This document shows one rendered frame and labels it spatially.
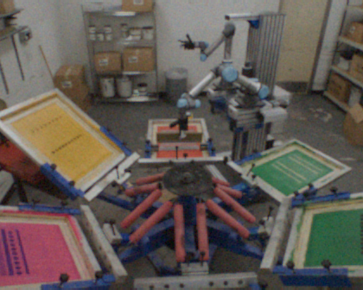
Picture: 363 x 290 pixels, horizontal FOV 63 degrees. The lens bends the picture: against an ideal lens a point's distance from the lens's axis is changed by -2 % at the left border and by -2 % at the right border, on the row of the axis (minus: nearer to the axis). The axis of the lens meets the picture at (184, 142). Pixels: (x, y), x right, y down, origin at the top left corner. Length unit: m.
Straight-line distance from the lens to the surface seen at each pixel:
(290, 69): 6.82
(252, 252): 1.96
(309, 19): 6.70
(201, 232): 1.67
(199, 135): 2.64
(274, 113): 3.06
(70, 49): 6.36
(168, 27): 6.03
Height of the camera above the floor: 2.41
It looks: 31 degrees down
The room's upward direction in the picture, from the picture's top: 1 degrees clockwise
